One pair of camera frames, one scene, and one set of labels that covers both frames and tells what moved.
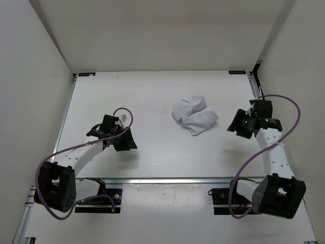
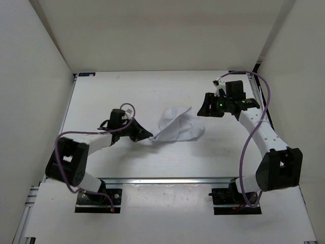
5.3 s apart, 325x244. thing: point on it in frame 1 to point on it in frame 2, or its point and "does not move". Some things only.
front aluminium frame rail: (171, 181) does not move
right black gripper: (235, 124) to (209, 99)
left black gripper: (128, 142) to (140, 132)
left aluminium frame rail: (19, 238) does not move
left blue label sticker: (87, 74) does not move
